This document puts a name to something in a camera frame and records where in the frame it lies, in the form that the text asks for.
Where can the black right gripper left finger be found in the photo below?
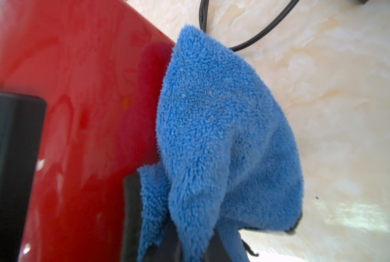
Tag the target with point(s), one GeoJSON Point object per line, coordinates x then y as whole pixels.
{"type": "Point", "coordinates": [170, 248]}

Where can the blue microfiber cloth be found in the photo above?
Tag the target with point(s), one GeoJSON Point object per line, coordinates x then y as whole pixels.
{"type": "Point", "coordinates": [229, 159]}

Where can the red coffee machine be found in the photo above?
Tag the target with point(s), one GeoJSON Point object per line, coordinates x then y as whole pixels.
{"type": "Point", "coordinates": [79, 87]}

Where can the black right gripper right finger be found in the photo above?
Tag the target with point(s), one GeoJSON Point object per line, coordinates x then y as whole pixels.
{"type": "Point", "coordinates": [216, 251]}

